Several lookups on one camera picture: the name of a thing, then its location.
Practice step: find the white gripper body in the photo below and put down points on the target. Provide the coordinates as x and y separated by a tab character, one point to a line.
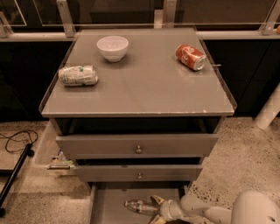
168	209

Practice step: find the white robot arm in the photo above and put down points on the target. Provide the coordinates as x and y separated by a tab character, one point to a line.
250	207

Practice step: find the red cola can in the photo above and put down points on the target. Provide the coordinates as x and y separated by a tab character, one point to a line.
191	57

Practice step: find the clear plastic water bottle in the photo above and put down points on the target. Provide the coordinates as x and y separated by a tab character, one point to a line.
141	207

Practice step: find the white green soda can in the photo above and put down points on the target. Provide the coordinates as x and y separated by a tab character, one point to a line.
74	76

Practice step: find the grey drawer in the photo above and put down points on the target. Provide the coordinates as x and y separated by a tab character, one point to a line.
136	146
107	200
148	172

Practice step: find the grey drawer cabinet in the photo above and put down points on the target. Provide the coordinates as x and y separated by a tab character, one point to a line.
147	92

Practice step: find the grey bottom drawer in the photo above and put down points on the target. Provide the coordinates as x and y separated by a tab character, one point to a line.
107	200

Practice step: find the grey top drawer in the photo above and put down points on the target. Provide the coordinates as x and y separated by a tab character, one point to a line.
136	146

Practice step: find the metal window rail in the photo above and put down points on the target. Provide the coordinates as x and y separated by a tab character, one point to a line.
68	16

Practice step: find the grey middle drawer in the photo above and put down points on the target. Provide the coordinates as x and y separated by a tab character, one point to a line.
148	172

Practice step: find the white ceramic bowl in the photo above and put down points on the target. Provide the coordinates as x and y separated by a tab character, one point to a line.
113	48

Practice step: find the black stand leg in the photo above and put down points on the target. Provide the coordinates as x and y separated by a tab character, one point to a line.
11	175

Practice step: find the white cylindrical post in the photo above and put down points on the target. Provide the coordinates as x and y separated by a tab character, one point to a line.
270	110

